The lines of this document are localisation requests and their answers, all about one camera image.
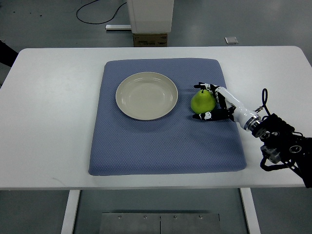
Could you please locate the white table leg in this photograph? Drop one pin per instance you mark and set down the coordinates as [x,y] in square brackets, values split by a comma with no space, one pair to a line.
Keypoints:
[249,211]
[70,212]

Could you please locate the small grey floor plate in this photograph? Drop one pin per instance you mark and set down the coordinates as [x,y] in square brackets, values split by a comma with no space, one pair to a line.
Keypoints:
[231,40]

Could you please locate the dark object at left edge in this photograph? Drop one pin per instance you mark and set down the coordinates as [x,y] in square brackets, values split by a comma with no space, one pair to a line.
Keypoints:
[7,54]

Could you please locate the aluminium rail on floor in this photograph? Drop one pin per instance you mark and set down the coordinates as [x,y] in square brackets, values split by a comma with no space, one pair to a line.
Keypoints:
[118,27]

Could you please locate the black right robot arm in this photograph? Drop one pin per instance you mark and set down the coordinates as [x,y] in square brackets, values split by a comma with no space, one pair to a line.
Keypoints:
[283,147]

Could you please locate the blue textured mat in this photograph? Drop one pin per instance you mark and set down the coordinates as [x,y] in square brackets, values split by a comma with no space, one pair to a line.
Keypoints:
[173,144]

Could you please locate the metal base plate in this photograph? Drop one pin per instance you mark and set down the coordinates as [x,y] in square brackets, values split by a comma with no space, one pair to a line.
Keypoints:
[163,223]

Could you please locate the white pedestal column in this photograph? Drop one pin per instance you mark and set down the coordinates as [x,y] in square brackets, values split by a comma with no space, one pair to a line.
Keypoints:
[150,16]

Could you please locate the beige round plate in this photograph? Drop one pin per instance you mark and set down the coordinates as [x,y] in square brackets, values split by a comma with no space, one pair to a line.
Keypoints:
[146,96]

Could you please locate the green pear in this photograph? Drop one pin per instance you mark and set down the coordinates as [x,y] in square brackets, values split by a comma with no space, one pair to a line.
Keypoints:
[203,101]

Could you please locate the right white table leg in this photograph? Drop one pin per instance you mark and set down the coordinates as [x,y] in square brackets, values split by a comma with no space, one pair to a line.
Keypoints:
[249,211]

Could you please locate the left white table leg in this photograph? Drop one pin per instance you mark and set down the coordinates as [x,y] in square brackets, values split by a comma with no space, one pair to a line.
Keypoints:
[70,212]

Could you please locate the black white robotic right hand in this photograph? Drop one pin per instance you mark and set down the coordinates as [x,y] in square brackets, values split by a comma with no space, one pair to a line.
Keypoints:
[230,108]

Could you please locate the brown cardboard box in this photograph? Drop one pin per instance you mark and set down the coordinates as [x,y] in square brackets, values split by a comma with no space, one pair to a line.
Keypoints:
[150,40]

